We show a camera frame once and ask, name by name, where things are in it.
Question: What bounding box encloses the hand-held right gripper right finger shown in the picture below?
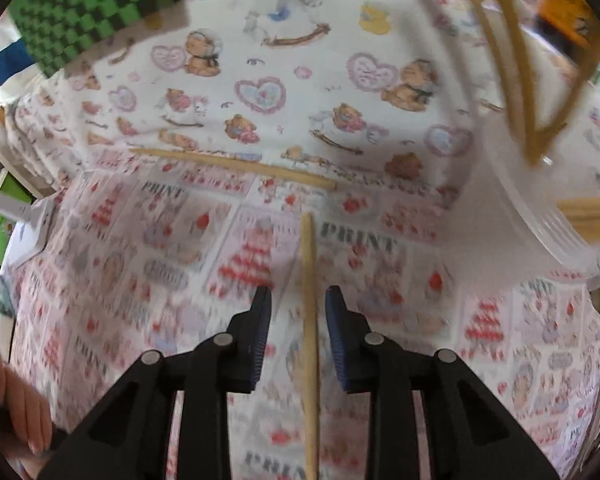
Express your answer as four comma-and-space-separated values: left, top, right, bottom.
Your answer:
325, 285, 561, 480

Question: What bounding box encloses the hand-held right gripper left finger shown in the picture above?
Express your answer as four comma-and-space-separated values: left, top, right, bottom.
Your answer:
37, 286, 272, 480

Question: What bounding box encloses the light bamboo chopstick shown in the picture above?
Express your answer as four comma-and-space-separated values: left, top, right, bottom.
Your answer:
129, 147, 339, 192
300, 212, 322, 480

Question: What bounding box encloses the clear plastic cup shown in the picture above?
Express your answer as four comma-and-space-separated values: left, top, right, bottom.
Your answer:
457, 100, 600, 287

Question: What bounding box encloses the pile of wooden chopsticks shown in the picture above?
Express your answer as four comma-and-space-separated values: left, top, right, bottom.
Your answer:
447, 0, 600, 244

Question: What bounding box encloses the person's left hand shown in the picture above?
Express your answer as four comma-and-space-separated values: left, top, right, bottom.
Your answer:
0, 345, 54, 462

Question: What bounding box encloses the red pink patchwork print cloth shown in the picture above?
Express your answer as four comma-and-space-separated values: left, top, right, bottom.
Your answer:
0, 155, 600, 480

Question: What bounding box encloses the bear print cloth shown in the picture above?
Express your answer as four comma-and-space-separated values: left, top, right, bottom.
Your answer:
0, 0, 600, 197

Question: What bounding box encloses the white plastic pipe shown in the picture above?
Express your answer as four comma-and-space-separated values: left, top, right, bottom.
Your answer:
0, 182, 41, 226

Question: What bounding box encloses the striped hanging cloth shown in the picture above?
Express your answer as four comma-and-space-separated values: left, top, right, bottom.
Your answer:
0, 15, 44, 117

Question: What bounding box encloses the green checkered box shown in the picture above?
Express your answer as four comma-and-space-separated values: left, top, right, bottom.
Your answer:
7, 0, 232, 79

